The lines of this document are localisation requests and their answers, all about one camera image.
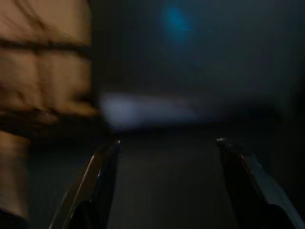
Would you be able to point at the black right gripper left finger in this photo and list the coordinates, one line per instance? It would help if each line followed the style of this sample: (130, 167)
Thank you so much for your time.
(90, 190)

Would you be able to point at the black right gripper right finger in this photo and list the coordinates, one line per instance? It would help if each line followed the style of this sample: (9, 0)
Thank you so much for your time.
(252, 190)

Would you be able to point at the light wooden dining table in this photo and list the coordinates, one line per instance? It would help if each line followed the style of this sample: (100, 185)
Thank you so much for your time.
(35, 78)

